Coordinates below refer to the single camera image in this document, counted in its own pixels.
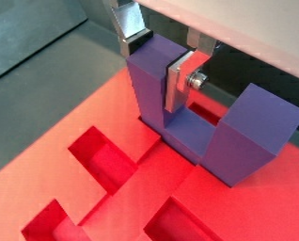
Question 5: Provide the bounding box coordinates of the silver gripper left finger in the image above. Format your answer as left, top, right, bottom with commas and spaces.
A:
101, 0, 153, 57

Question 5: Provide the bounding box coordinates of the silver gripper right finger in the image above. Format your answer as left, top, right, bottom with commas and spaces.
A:
164, 28, 217, 113

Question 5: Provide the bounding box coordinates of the purple U-shaped block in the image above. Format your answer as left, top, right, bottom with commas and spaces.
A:
127, 35, 299, 186

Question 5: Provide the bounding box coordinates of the red slotted board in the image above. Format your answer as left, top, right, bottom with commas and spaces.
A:
0, 71, 299, 241

